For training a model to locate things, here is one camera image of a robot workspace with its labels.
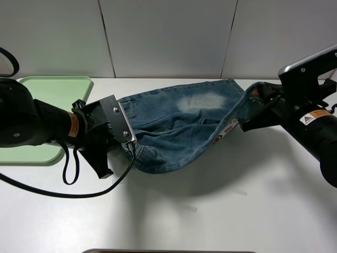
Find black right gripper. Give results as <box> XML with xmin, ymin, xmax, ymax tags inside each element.
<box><xmin>240</xmin><ymin>83</ymin><xmax>336</xmax><ymax>132</ymax></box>

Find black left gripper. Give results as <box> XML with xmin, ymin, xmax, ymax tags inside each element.
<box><xmin>70</xmin><ymin>99</ymin><xmax>121</xmax><ymax>179</ymax></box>

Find children's blue denim shorts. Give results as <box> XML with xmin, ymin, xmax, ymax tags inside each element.
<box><xmin>120</xmin><ymin>79</ymin><xmax>264</xmax><ymax>174</ymax></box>

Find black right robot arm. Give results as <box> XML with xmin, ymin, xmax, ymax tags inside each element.
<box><xmin>239</xmin><ymin>79</ymin><xmax>336</xmax><ymax>187</ymax></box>

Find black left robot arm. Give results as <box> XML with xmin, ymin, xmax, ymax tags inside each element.
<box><xmin>1</xmin><ymin>78</ymin><xmax>119</xmax><ymax>179</ymax></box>

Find light green plastic tray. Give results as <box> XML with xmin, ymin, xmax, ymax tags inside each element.
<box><xmin>1</xmin><ymin>76</ymin><xmax>93</xmax><ymax>166</ymax></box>

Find clear tape strip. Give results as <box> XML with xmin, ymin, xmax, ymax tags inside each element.
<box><xmin>234</xmin><ymin>189</ymin><xmax>247</xmax><ymax>197</ymax></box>
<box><xmin>112</xmin><ymin>179</ymin><xmax>125</xmax><ymax>186</ymax></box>
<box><xmin>182</xmin><ymin>205</ymin><xmax>197</xmax><ymax>212</ymax></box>

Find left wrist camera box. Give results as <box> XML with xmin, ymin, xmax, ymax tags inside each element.
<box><xmin>99</xmin><ymin>95</ymin><xmax>137</xmax><ymax>145</ymax></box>

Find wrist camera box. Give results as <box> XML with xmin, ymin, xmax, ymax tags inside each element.
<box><xmin>99</xmin><ymin>95</ymin><xmax>137</xmax><ymax>145</ymax></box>
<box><xmin>279</xmin><ymin>45</ymin><xmax>336</xmax><ymax>109</ymax></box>

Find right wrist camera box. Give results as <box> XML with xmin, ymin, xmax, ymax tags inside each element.
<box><xmin>279</xmin><ymin>45</ymin><xmax>336</xmax><ymax>109</ymax></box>

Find black left camera cable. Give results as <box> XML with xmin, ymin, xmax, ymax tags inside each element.
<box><xmin>0</xmin><ymin>141</ymin><xmax>137</xmax><ymax>198</ymax></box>

